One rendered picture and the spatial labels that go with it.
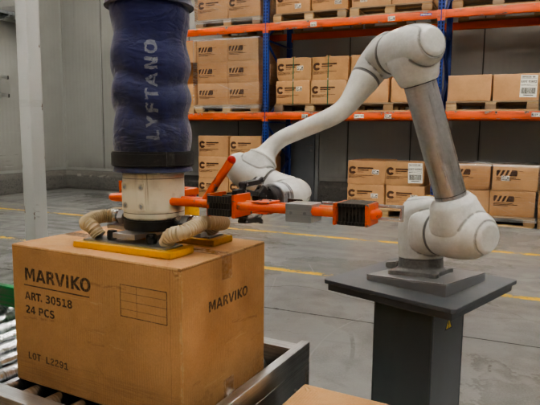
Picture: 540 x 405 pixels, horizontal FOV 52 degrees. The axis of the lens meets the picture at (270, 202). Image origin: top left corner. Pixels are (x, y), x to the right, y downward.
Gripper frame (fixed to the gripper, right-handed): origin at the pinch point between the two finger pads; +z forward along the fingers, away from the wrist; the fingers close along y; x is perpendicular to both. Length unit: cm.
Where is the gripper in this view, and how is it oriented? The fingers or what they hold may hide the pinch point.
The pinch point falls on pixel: (233, 204)
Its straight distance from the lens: 144.8
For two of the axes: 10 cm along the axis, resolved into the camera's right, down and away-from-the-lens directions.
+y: -0.2, 9.9, 1.1
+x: -8.8, -0.7, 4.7
